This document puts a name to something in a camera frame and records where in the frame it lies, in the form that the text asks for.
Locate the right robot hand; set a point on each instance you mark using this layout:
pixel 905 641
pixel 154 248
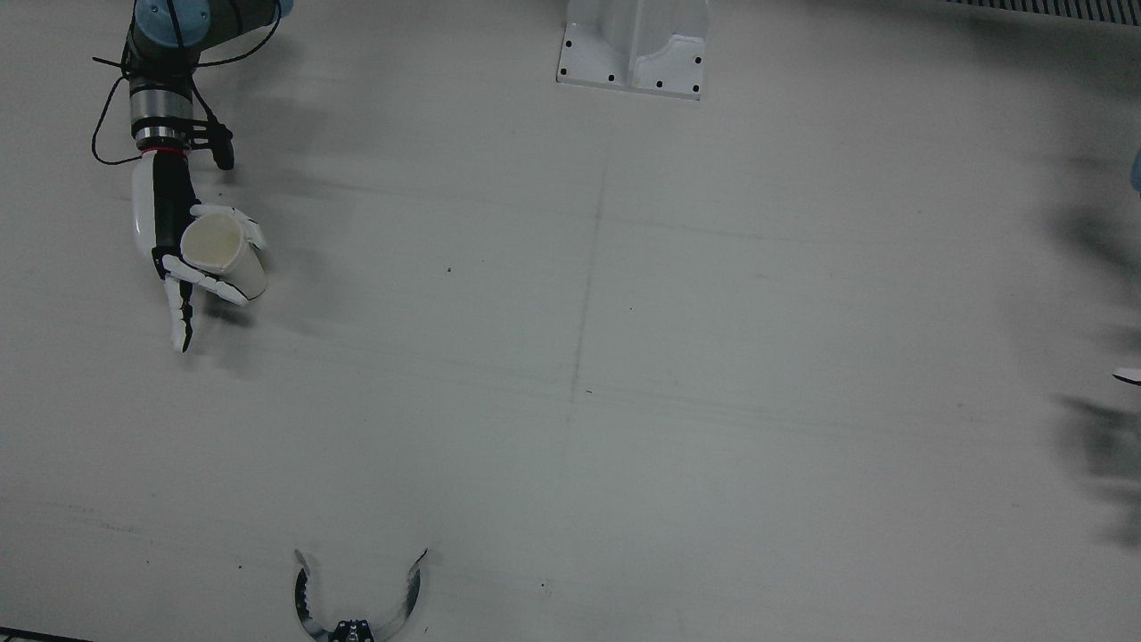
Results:
pixel 162 205

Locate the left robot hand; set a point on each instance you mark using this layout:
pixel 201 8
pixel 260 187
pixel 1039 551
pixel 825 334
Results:
pixel 1130 376

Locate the reacher grabber tool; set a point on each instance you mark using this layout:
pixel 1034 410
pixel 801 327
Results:
pixel 357 631

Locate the white paper cup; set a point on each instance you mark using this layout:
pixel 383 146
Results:
pixel 214 242

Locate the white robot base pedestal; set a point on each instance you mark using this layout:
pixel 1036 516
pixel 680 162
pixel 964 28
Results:
pixel 633 45

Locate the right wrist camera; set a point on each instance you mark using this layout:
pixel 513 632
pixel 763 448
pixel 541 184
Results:
pixel 223 147

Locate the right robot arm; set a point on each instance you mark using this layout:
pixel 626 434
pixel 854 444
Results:
pixel 165 62

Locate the grey ribbed grille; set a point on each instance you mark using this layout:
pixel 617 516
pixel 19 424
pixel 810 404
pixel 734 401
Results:
pixel 1043 9

